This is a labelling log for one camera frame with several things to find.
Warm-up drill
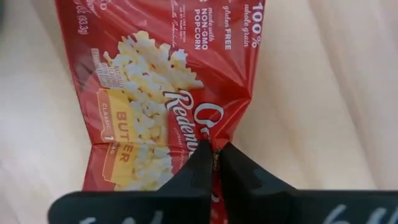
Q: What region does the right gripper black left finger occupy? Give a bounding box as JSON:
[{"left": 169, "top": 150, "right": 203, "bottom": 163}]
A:
[{"left": 47, "top": 139, "right": 213, "bottom": 224}]

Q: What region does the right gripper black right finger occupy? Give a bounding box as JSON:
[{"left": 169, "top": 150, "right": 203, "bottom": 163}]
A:
[{"left": 220, "top": 141, "right": 398, "bottom": 224}]

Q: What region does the red popcorn bag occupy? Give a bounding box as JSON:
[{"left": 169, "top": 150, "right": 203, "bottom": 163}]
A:
[{"left": 54, "top": 0, "right": 267, "bottom": 224}]

